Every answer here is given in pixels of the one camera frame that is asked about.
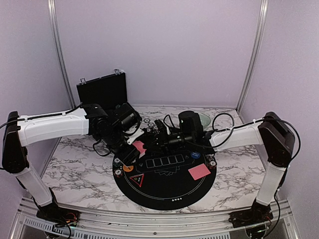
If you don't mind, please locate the orange big blind button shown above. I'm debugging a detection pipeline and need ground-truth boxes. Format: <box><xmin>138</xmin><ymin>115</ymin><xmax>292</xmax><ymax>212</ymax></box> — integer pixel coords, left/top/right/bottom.
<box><xmin>123</xmin><ymin>165</ymin><xmax>134</xmax><ymax>172</ymax></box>

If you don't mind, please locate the black poker chip case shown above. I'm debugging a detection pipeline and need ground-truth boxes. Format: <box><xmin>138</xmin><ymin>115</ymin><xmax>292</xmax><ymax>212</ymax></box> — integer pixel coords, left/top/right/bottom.
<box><xmin>76</xmin><ymin>69</ymin><xmax>128</xmax><ymax>110</ymax></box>

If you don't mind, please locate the green 50 chip stack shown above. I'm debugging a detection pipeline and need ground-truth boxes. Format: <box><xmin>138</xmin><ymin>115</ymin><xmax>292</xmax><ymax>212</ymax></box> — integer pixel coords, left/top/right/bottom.
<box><xmin>113</xmin><ymin>158</ymin><xmax>123</xmax><ymax>168</ymax></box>

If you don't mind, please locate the aluminium frame post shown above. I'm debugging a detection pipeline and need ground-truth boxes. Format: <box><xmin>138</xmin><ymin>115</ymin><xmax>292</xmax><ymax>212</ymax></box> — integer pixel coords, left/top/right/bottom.
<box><xmin>47</xmin><ymin>0</ymin><xmax>75</xmax><ymax>108</ymax></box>
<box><xmin>236</xmin><ymin>0</ymin><xmax>269</xmax><ymax>114</ymax></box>

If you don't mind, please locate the blue small blind button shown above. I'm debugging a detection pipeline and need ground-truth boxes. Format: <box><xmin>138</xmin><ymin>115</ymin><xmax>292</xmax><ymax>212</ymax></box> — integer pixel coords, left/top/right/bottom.
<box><xmin>190</xmin><ymin>152</ymin><xmax>201</xmax><ymax>159</ymax></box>

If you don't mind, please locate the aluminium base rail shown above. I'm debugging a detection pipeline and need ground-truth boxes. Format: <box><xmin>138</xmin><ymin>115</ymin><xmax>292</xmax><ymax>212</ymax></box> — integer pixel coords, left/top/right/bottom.
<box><xmin>7</xmin><ymin>199</ymin><xmax>302</xmax><ymax>239</ymax></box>

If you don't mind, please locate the left aluminium frame post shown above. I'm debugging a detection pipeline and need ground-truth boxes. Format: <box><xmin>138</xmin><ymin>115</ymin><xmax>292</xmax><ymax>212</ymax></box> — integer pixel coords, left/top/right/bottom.
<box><xmin>47</xmin><ymin>0</ymin><xmax>75</xmax><ymax>108</ymax></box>

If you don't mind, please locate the red playing card deck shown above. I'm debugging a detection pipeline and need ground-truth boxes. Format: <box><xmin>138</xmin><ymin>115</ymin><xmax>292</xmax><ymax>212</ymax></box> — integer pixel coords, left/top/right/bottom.
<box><xmin>133</xmin><ymin>140</ymin><xmax>146</xmax><ymax>158</ymax></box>

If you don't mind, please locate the right aluminium frame post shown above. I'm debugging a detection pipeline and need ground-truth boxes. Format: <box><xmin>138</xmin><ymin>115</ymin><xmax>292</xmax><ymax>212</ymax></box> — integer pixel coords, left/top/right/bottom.
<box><xmin>236</xmin><ymin>0</ymin><xmax>269</xmax><ymax>114</ymax></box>

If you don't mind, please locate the red triangular all-in marker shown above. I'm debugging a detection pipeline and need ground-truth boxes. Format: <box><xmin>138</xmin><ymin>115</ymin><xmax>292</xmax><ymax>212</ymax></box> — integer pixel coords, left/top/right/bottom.
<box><xmin>130</xmin><ymin>173</ymin><xmax>144</xmax><ymax>187</ymax></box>

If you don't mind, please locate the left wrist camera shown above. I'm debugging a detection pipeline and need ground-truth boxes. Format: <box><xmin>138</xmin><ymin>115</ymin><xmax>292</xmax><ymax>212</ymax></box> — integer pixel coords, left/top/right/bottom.
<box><xmin>107</xmin><ymin>103</ymin><xmax>142</xmax><ymax>145</ymax></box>

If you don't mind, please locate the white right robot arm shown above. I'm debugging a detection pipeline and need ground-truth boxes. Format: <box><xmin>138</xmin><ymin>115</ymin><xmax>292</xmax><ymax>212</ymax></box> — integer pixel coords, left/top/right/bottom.
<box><xmin>144</xmin><ymin>111</ymin><xmax>301</xmax><ymax>223</ymax></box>

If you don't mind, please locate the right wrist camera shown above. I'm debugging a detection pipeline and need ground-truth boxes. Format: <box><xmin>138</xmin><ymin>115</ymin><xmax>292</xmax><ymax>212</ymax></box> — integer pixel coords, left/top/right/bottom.
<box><xmin>178</xmin><ymin>111</ymin><xmax>204</xmax><ymax>143</ymax></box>

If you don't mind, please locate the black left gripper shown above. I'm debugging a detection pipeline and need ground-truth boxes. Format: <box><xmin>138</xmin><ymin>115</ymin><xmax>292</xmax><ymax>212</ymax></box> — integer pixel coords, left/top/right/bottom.
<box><xmin>99</xmin><ymin>126</ymin><xmax>140</xmax><ymax>166</ymax></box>

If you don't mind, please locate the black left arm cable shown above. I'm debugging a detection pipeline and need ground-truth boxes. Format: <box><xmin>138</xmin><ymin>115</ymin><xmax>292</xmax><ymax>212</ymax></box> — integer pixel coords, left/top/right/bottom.
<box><xmin>0</xmin><ymin>102</ymin><xmax>84</xmax><ymax>172</ymax></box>

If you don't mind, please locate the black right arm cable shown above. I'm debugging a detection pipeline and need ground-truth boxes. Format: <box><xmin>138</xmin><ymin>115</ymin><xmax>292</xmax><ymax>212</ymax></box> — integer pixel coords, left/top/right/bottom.
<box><xmin>211</xmin><ymin>113</ymin><xmax>302</xmax><ymax>170</ymax></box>

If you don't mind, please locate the round black poker mat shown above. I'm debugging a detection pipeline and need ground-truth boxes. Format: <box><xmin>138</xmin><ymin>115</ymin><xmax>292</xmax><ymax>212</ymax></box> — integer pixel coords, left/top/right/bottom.
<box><xmin>112</xmin><ymin>149</ymin><xmax>217</xmax><ymax>211</ymax></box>

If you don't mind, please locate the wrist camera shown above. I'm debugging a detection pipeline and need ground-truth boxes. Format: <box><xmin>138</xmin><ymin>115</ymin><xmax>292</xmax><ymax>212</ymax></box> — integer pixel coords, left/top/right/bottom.
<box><xmin>107</xmin><ymin>103</ymin><xmax>142</xmax><ymax>145</ymax></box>
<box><xmin>178</xmin><ymin>111</ymin><xmax>204</xmax><ymax>143</ymax></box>

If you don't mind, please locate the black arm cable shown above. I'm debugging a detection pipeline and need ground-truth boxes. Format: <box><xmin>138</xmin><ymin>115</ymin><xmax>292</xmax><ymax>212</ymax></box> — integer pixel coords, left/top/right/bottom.
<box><xmin>0</xmin><ymin>102</ymin><xmax>84</xmax><ymax>172</ymax></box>
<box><xmin>211</xmin><ymin>113</ymin><xmax>302</xmax><ymax>170</ymax></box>

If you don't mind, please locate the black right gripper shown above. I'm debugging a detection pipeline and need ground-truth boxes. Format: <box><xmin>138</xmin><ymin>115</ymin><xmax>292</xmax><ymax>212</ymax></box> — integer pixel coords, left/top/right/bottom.
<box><xmin>143</xmin><ymin>129</ymin><xmax>194</xmax><ymax>156</ymax></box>

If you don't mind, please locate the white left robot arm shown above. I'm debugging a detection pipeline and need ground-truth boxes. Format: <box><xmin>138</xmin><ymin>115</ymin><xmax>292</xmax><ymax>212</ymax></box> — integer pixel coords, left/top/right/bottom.
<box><xmin>2</xmin><ymin>103</ymin><xmax>144</xmax><ymax>222</ymax></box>

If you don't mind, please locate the green glass bowl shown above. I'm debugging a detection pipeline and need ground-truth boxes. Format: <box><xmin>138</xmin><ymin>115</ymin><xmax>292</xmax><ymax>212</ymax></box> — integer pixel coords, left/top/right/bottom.
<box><xmin>198</xmin><ymin>113</ymin><xmax>211</xmax><ymax>129</ymax></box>

